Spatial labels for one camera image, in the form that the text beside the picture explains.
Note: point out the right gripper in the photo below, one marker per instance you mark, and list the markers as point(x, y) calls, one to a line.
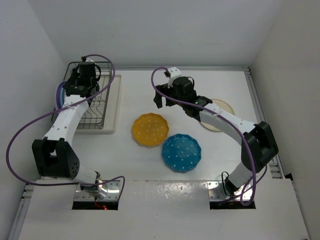
point(164, 90)

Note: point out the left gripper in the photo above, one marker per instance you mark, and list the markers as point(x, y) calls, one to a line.
point(72, 75)

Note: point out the purple plate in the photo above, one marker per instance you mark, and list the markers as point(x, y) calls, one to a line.
point(55, 98)

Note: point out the yellow dotted plate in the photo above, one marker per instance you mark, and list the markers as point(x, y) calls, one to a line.
point(150, 129)

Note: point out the light blue plate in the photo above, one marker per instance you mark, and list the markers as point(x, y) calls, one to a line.
point(60, 95)

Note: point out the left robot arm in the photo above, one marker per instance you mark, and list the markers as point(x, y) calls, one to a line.
point(53, 154)

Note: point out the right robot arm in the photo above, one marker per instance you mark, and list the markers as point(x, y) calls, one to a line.
point(257, 141)

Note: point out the cream drip tray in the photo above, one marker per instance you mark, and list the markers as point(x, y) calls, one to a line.
point(113, 107)

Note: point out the teal dotted plate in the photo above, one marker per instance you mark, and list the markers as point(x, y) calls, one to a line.
point(181, 153)

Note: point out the cream green plate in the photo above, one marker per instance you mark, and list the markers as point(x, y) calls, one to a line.
point(223, 105)

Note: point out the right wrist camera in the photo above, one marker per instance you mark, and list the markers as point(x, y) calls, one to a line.
point(172, 74)

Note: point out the wire dish rack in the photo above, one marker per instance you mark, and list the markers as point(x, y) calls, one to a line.
point(106, 75)

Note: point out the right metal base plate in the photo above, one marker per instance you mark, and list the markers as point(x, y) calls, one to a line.
point(216, 193)

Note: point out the metal base plate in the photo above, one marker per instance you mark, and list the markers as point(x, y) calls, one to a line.
point(216, 193)
point(108, 192)

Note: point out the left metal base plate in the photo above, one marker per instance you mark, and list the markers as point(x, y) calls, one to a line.
point(108, 192)

